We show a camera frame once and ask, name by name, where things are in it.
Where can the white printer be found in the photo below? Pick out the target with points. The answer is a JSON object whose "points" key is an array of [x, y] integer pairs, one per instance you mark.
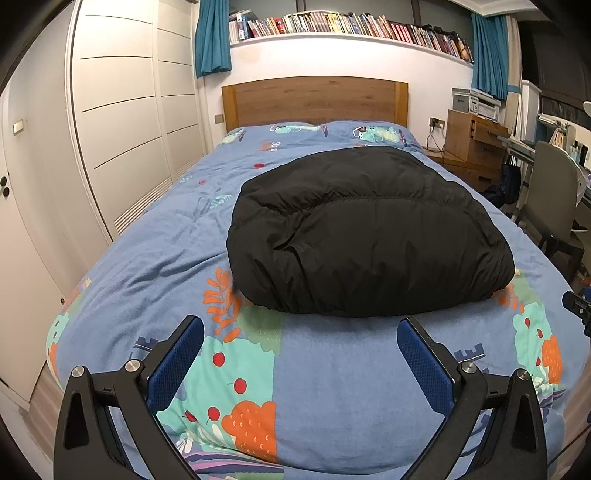
{"points": [[475, 104]]}

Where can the black puffer jacket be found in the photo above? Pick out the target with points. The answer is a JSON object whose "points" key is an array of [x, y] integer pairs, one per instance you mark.
{"points": [[369, 235]]}

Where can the teal curtain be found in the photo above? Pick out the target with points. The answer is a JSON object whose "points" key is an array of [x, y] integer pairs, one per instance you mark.
{"points": [[494, 55], [212, 37]]}

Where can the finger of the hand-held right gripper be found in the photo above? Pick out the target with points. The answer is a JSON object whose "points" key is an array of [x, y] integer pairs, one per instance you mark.
{"points": [[579, 307]]}

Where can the white door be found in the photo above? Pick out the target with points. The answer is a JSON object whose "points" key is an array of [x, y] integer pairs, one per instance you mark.
{"points": [[37, 240]]}

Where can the row of books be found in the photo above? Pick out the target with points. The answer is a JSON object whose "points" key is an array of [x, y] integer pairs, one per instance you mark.
{"points": [[351, 25]]}

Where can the wooden headboard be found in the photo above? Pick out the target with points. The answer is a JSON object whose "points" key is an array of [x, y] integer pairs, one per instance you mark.
{"points": [[314, 101]]}

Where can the dark backpack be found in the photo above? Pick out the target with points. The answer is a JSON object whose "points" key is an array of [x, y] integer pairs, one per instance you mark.
{"points": [[505, 182]]}

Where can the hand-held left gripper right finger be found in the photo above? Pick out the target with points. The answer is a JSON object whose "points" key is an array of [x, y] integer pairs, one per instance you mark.
{"points": [[425, 364]]}

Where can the wooden nightstand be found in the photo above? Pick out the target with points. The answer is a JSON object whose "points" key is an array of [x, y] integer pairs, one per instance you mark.
{"points": [[466, 173]]}

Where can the blue printed pillow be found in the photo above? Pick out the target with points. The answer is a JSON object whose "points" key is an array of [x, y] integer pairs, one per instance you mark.
{"points": [[286, 131], [378, 134]]}

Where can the wall socket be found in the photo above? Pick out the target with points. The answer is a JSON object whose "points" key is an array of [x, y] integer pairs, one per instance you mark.
{"points": [[437, 122]]}

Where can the grey chair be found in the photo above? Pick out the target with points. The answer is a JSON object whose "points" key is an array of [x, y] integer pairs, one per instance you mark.
{"points": [[547, 198]]}

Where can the wooden drawer cabinet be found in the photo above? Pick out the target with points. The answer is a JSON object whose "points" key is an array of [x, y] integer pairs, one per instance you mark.
{"points": [[471, 136]]}

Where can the white desk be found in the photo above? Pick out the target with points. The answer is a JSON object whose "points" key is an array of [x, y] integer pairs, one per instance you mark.
{"points": [[531, 150]]}

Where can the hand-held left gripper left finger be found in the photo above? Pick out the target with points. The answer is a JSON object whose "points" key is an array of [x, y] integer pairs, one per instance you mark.
{"points": [[178, 364]]}

